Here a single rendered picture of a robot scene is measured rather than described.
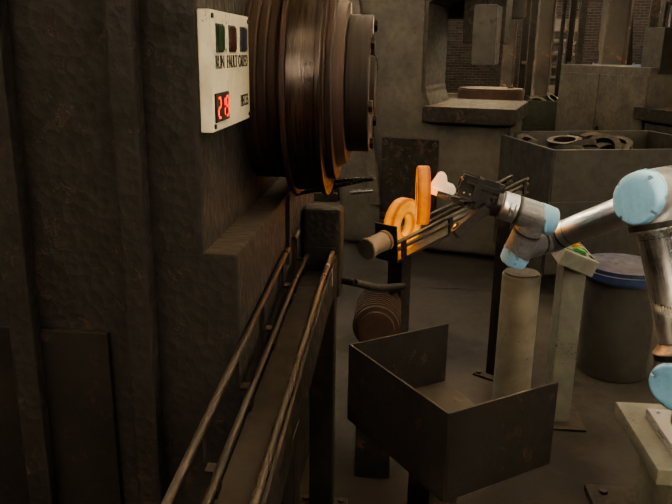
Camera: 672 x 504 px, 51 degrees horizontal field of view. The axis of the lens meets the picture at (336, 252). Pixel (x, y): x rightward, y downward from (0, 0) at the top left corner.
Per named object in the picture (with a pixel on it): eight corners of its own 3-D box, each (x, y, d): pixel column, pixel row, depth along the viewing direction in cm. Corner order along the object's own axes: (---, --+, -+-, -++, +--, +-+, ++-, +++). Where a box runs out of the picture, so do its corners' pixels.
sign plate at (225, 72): (200, 132, 108) (196, 8, 103) (239, 117, 133) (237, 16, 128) (215, 133, 108) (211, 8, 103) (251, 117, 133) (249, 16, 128)
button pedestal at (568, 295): (537, 433, 229) (555, 249, 212) (525, 398, 252) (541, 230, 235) (587, 436, 227) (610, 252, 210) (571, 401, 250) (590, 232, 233)
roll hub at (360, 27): (342, 159, 140) (345, 11, 133) (353, 142, 167) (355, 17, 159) (370, 160, 140) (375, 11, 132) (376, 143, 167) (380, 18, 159)
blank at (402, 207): (392, 260, 206) (402, 262, 204) (376, 223, 196) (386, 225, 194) (418, 223, 213) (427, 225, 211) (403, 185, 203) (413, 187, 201)
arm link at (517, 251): (538, 267, 194) (555, 234, 188) (512, 274, 187) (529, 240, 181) (518, 250, 198) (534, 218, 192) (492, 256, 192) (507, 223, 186)
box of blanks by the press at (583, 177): (538, 297, 356) (553, 143, 335) (480, 252, 435) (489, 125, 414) (722, 288, 373) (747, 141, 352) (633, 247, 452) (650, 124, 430)
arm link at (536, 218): (549, 244, 182) (563, 217, 178) (509, 231, 182) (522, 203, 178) (547, 229, 189) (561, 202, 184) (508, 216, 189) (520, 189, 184)
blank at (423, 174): (418, 174, 174) (432, 174, 174) (416, 158, 189) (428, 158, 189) (416, 233, 180) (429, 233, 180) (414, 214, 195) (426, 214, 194)
